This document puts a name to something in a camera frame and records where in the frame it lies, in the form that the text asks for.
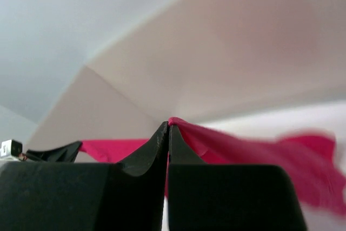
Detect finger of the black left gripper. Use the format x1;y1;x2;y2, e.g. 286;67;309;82
26;141;82;162

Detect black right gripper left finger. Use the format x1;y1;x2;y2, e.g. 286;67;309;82
1;122;169;230

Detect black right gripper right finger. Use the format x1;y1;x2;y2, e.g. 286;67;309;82
168;126;307;230

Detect magenta t shirt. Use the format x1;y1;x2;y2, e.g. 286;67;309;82
79;116;346;220

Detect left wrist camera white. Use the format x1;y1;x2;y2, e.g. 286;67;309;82
1;140;23;160

